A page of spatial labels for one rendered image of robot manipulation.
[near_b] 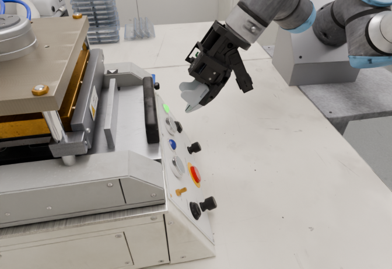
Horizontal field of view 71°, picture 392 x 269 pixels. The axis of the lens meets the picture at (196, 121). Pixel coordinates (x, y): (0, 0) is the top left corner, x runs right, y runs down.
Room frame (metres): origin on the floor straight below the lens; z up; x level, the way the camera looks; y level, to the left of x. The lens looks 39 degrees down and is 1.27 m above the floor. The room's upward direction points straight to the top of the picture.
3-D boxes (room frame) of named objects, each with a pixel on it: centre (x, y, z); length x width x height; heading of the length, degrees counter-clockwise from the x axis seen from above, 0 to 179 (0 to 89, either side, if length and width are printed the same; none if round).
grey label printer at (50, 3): (1.28, 0.73, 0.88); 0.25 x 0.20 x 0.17; 94
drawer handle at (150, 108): (0.39, 0.08, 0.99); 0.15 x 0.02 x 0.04; 10
